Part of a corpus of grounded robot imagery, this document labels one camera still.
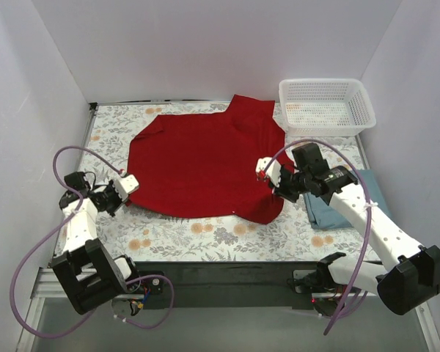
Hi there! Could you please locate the red t shirt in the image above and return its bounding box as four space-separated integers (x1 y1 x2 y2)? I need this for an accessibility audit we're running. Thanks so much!
128 95 285 224

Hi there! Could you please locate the folded blue t shirt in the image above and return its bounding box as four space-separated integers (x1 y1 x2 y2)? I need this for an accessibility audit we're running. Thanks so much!
304 170 392 235

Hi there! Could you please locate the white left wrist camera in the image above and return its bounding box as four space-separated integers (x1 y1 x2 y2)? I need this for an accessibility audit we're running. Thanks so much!
114 175 139 199

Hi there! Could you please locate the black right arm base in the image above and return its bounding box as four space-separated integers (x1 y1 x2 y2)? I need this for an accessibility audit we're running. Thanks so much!
287 263 347 293

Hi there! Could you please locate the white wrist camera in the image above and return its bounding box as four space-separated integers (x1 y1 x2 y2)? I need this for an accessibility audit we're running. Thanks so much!
255 157 282 187
114 175 139 199

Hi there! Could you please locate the aluminium mounting rail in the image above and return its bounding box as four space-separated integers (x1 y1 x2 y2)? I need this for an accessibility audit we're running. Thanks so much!
32 266 425 298

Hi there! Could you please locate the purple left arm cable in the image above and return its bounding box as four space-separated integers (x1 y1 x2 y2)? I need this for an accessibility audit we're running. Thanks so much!
10 145 176 339

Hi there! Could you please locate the floral patterned table mat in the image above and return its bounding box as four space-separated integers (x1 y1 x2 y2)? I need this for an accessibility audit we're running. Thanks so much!
78 102 377 261

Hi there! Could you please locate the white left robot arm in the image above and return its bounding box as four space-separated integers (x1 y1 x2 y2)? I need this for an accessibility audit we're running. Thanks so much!
51 172 142 315

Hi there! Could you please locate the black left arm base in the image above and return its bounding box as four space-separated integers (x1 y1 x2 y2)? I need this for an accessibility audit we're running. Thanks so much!
118 271 164 295

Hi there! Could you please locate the white plastic basket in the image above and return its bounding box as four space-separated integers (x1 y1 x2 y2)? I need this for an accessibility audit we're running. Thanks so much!
279 78 376 137

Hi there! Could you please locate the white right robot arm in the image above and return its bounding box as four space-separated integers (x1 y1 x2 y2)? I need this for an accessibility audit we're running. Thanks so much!
256 139 440 315

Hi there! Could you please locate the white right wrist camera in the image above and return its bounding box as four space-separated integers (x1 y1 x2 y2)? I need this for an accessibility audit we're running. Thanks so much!
255 157 282 187

